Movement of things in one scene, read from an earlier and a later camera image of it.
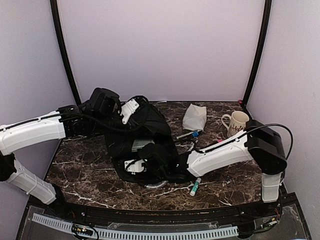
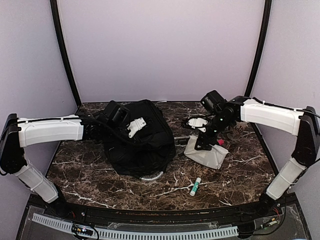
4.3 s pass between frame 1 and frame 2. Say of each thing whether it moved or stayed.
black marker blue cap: moved
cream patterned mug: stayed
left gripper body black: moved
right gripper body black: moved
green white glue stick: stayed
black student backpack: moved
